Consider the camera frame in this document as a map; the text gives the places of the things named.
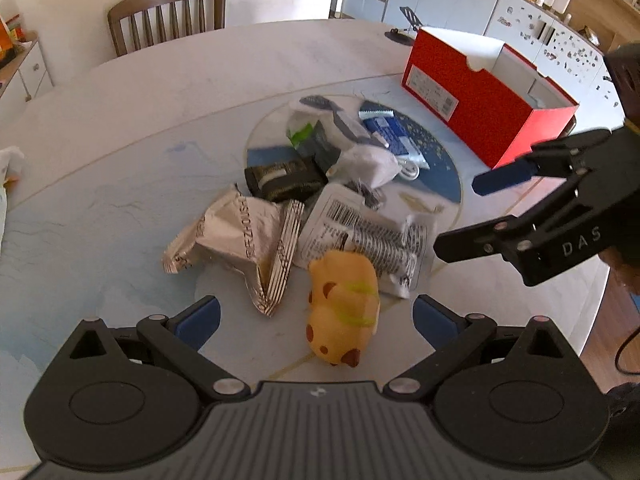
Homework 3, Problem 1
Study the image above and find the yellow capybara toy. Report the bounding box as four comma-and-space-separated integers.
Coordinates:
306, 249, 382, 370

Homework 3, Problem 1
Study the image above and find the white charging cable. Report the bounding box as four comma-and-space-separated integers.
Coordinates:
395, 157, 426, 181

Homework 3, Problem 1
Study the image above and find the dark brown snack packet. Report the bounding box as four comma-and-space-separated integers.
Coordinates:
244, 156, 328, 203

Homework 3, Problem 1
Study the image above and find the blue white snack packet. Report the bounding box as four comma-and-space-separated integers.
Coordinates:
359, 101, 431, 171

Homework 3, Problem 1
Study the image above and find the blue white plastic bag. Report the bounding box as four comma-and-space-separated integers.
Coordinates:
286, 94, 371, 173

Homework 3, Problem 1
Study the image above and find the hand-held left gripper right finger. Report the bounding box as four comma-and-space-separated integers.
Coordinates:
384, 294, 580, 405

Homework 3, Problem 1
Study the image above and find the silver snack packet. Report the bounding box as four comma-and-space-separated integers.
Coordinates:
161, 185, 306, 318

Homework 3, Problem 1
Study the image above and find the grey phone stand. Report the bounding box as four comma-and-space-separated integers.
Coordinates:
384, 5, 426, 45

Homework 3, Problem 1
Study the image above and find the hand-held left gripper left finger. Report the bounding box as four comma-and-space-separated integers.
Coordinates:
60, 295, 251, 404

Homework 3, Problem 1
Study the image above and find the small white side cabinet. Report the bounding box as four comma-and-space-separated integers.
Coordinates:
0, 35, 56, 106

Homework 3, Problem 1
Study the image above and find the red shoe box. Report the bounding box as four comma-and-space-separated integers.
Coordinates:
401, 26, 581, 171

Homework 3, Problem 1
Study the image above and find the white barcode packet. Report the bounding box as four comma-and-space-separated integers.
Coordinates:
295, 182, 436, 301

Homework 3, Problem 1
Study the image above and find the white pouch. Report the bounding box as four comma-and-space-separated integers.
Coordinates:
327, 144, 401, 191

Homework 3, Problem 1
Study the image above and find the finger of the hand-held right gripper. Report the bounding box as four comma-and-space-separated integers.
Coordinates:
471, 129, 621, 197
433, 170, 598, 264

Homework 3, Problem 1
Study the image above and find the black cable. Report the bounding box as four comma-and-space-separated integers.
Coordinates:
612, 330, 640, 376

